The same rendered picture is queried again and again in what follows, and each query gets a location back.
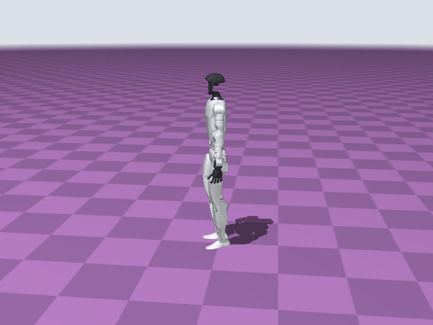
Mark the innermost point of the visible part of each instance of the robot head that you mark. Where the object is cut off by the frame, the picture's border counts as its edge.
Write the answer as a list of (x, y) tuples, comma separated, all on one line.
[(214, 79)]

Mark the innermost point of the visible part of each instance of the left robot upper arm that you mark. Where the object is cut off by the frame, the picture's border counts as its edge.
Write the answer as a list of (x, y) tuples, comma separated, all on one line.
[(219, 112)]

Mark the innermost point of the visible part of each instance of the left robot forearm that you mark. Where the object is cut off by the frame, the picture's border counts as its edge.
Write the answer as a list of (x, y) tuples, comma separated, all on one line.
[(218, 149)]

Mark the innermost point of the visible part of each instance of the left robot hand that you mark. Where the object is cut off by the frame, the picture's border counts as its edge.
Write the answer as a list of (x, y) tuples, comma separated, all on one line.
[(216, 173)]

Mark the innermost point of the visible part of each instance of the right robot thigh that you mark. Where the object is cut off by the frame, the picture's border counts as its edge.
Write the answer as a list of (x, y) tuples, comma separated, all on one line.
[(205, 173)]

